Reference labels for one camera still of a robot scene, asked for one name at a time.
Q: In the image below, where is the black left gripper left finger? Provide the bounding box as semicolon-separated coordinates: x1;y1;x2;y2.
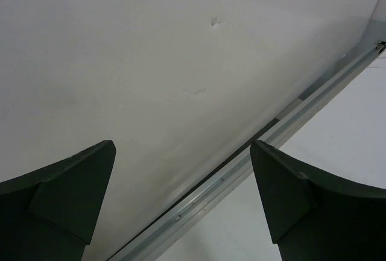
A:
1;140;116;260

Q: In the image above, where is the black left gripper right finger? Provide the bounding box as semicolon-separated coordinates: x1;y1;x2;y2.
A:
250;140;385;260

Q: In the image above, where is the aluminium table edge rail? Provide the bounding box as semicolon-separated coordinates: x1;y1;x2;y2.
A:
110;16;386;261

